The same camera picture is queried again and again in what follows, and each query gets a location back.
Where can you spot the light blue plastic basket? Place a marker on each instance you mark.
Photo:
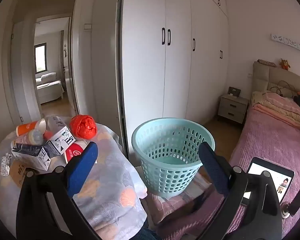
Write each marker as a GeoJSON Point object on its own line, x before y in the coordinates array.
{"type": "Point", "coordinates": [150, 140]}

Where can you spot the dark blue milk carton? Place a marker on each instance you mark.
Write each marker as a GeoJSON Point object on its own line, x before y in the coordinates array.
{"type": "Point", "coordinates": [31, 155]}

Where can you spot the small picture frame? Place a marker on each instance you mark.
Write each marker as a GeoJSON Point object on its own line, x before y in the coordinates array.
{"type": "Point", "coordinates": [234, 91]}

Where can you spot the beige padded headboard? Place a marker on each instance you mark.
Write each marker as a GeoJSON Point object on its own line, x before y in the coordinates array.
{"type": "Point", "coordinates": [265, 78]}

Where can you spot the orange plush toy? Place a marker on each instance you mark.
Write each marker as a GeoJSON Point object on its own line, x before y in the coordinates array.
{"type": "Point", "coordinates": [285, 64]}

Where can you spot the white room door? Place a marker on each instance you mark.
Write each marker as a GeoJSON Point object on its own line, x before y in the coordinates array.
{"type": "Point", "coordinates": [25, 80]}

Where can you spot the white wardrobe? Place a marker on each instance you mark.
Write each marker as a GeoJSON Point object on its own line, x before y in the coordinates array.
{"type": "Point", "coordinates": [165, 67]}

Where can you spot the dark blue pants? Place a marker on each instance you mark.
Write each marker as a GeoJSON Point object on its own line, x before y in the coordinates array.
{"type": "Point", "coordinates": [146, 233]}

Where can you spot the white sofa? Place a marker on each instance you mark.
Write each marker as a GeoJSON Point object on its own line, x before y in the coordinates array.
{"type": "Point", "coordinates": [48, 85]}

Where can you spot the grey nightstand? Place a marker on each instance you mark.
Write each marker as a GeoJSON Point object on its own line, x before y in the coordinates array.
{"type": "Point", "coordinates": [232, 108]}

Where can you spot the white wrapper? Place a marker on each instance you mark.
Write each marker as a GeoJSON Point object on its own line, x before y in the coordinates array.
{"type": "Point", "coordinates": [5, 166]}

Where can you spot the black tablet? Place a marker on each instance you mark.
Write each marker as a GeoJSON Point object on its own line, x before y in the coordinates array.
{"type": "Point", "coordinates": [262, 166]}

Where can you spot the black tripod leg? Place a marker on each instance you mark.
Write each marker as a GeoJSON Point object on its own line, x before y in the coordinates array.
{"type": "Point", "coordinates": [298, 200]}

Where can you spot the bed with pink cover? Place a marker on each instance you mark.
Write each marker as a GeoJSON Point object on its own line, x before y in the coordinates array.
{"type": "Point", "coordinates": [265, 140]}

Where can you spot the orange white tube bottle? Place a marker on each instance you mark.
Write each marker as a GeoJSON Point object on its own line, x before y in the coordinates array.
{"type": "Point", "coordinates": [27, 129]}

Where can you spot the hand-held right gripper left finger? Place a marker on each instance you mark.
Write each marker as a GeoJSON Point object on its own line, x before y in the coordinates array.
{"type": "Point", "coordinates": [82, 170]}

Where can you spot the leopard print cloth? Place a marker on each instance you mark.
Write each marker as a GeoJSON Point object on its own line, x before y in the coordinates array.
{"type": "Point", "coordinates": [266, 63]}

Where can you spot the white wall switch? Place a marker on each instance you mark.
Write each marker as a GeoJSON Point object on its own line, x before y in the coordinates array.
{"type": "Point", "coordinates": [87, 26]}

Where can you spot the white wall sticker strip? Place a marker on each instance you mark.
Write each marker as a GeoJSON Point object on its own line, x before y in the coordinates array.
{"type": "Point", "coordinates": [290, 41]}

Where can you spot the red plastic bag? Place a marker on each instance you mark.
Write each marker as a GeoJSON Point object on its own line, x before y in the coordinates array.
{"type": "Point", "coordinates": [83, 127]}

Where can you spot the clear round-cap bottle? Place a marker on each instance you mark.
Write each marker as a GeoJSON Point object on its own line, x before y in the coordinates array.
{"type": "Point", "coordinates": [30, 137]}

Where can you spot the dark framed window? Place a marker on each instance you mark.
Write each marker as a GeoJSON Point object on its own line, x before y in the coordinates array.
{"type": "Point", "coordinates": [40, 57]}

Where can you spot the folded pink blankets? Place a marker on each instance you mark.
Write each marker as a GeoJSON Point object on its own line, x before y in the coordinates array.
{"type": "Point", "coordinates": [277, 107]}

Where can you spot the white milk carton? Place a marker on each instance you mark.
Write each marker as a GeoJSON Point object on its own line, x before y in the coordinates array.
{"type": "Point", "coordinates": [61, 137]}

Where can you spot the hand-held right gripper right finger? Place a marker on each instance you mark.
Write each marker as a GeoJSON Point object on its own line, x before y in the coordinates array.
{"type": "Point", "coordinates": [212, 170]}

